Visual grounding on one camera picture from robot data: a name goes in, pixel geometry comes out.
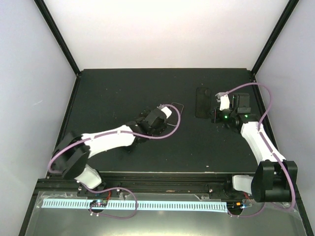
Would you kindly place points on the black frame post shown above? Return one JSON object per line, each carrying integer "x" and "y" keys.
{"x": 42, "y": 7}
{"x": 279, "y": 26}

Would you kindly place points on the right black frame post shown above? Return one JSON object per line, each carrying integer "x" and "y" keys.
{"x": 279, "y": 26}

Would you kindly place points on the black smartphone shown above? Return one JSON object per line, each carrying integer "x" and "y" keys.
{"x": 203, "y": 102}

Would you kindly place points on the left black frame post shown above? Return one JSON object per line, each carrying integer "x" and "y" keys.
{"x": 42, "y": 7}

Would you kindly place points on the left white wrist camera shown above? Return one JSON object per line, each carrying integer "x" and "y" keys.
{"x": 165, "y": 110}

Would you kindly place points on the light blue slotted cable duct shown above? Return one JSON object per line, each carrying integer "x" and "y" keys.
{"x": 220, "y": 207}

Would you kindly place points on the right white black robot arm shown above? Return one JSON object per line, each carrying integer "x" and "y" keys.
{"x": 275, "y": 177}

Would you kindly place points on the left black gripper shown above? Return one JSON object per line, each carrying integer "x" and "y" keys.
{"x": 145, "y": 113}

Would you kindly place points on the black table mat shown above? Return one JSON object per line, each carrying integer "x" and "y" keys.
{"x": 105, "y": 99}

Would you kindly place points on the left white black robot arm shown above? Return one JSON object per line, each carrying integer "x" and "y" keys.
{"x": 70, "y": 157}

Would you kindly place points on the silver edged smartphone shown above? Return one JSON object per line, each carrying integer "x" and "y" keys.
{"x": 173, "y": 119}

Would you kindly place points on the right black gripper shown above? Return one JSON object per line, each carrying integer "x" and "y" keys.
{"x": 215, "y": 117}

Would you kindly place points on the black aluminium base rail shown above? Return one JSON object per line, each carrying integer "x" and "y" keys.
{"x": 215, "y": 185}

